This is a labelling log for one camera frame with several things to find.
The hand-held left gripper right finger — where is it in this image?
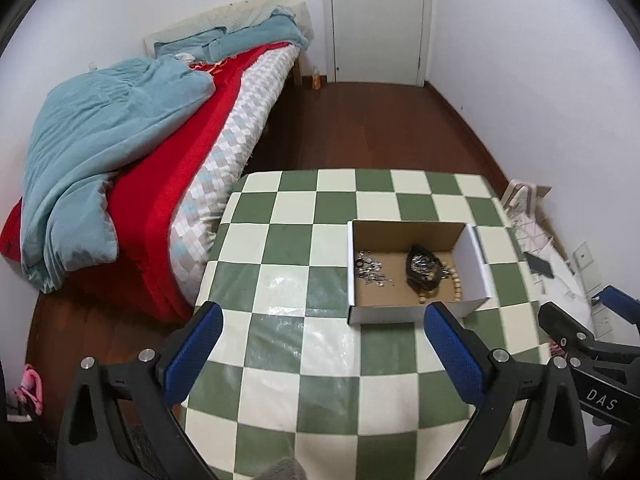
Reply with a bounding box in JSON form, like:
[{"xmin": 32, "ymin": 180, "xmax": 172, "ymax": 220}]
[{"xmin": 424, "ymin": 301, "xmax": 589, "ymax": 480}]

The wooden bead bracelet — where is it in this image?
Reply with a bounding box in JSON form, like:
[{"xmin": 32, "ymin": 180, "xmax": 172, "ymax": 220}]
[{"xmin": 418, "ymin": 266, "xmax": 464, "ymax": 305}]

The checked pattern mattress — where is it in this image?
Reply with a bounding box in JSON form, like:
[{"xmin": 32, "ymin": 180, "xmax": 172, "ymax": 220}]
[{"xmin": 167, "ymin": 47, "xmax": 304, "ymax": 311}]

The white wall switch plate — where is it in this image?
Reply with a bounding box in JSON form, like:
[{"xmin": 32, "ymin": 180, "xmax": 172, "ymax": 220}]
[{"xmin": 571, "ymin": 241, "xmax": 599, "ymax": 287}]

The bed with red cover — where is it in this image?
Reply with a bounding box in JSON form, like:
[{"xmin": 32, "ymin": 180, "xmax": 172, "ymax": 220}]
[{"xmin": 0, "ymin": 44, "xmax": 283, "ymax": 324}]

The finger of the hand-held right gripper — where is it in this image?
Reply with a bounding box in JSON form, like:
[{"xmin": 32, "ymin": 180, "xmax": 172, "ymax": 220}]
[
  {"xmin": 591, "ymin": 285, "xmax": 640, "ymax": 332},
  {"xmin": 537, "ymin": 301, "xmax": 602, "ymax": 358}
]

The black smartphone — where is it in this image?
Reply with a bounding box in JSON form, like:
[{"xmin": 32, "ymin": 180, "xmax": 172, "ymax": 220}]
[{"xmin": 524, "ymin": 252, "xmax": 557, "ymax": 280}]

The silver pendant chain necklace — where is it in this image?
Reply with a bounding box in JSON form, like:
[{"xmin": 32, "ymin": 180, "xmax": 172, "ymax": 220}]
[{"xmin": 356, "ymin": 260, "xmax": 394, "ymax": 287}]

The white tote bag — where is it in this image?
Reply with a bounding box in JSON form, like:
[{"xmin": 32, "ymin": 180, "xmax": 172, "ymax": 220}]
[{"xmin": 500, "ymin": 182, "xmax": 597, "ymax": 313}]

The white wall socket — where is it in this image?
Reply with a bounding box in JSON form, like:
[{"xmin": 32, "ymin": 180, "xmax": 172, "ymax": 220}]
[{"xmin": 591, "ymin": 304, "xmax": 615, "ymax": 337}]

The black smartwatch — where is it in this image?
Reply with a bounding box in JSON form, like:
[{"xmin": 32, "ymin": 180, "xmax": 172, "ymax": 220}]
[{"xmin": 405, "ymin": 243, "xmax": 446, "ymax": 292}]

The teal duvet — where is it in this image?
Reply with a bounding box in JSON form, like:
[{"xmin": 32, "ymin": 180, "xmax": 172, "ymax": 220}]
[{"xmin": 20, "ymin": 56, "xmax": 219, "ymax": 294}]

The teal pillow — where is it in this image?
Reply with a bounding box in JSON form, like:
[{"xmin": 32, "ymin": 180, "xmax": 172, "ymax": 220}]
[{"xmin": 154, "ymin": 7, "xmax": 311, "ymax": 63}]

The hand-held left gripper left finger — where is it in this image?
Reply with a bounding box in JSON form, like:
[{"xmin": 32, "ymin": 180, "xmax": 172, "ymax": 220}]
[{"xmin": 57, "ymin": 301, "xmax": 224, "ymax": 480}]

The green white checkered tablecloth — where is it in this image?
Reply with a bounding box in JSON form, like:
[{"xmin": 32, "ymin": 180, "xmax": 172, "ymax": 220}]
[{"xmin": 182, "ymin": 168, "xmax": 552, "ymax": 480}]

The cardboard box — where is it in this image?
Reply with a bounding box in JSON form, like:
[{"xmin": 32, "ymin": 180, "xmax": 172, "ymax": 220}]
[{"xmin": 347, "ymin": 219, "xmax": 490, "ymax": 325}]

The pink slipper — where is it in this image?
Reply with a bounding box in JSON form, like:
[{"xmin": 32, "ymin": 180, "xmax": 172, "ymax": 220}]
[{"xmin": 6, "ymin": 364, "xmax": 44, "ymax": 417}]

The white door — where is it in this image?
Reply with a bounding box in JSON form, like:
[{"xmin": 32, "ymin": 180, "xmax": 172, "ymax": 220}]
[{"xmin": 327, "ymin": 0, "xmax": 437, "ymax": 87}]

